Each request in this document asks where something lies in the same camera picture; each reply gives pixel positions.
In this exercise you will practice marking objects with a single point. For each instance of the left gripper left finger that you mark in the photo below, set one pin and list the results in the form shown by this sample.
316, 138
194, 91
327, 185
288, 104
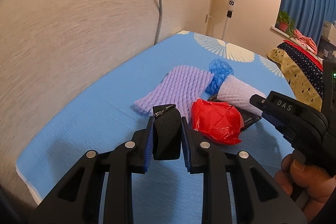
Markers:
99, 184

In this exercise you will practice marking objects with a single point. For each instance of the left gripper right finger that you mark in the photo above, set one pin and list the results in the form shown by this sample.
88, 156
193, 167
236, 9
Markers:
235, 185

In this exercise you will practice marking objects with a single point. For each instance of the red plastic bag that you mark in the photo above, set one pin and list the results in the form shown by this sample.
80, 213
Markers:
220, 122

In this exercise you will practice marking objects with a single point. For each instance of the black elastic band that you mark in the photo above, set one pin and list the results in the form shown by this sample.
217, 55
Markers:
167, 133

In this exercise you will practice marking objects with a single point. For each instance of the person's right hand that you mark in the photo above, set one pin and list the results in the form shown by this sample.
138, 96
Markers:
315, 180

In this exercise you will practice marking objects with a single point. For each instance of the blue patterned table cover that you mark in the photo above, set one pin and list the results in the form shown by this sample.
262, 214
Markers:
101, 118

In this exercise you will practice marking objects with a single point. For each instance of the navy star bedsheet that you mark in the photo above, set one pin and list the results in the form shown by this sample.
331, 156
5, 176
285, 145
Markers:
303, 76

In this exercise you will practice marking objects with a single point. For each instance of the red fleece blanket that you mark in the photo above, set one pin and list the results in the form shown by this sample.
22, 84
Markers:
310, 56

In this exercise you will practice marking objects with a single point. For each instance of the white foam fruit net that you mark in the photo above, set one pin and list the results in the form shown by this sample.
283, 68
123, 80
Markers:
232, 85

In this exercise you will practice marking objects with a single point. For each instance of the pink folded clothes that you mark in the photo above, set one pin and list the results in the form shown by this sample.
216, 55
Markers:
305, 41

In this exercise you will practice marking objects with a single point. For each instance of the grey cardboard box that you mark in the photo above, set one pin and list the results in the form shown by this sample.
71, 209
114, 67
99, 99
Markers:
329, 32

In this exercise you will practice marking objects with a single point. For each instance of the blue plastic bag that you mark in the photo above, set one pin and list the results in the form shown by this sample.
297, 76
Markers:
221, 70

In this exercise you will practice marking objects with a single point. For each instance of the green potted plant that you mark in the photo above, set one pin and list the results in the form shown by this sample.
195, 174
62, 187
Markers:
285, 23

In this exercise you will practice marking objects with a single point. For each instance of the purple foam fruit net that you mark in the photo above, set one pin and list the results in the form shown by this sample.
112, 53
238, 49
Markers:
182, 86

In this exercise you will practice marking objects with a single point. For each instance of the wall power outlet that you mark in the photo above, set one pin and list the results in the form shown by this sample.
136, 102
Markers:
206, 18

